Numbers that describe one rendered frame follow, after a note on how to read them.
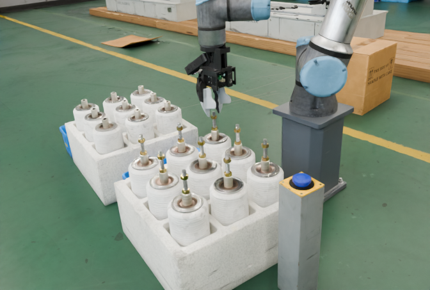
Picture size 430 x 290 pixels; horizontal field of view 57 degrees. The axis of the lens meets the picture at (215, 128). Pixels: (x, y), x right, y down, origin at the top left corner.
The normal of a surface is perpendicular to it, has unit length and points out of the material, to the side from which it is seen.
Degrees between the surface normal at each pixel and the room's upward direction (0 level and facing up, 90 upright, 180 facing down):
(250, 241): 90
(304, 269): 90
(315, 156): 90
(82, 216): 0
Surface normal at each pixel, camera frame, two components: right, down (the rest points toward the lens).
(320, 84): -0.15, 0.54
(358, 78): -0.74, 0.32
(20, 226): -0.06, -0.90
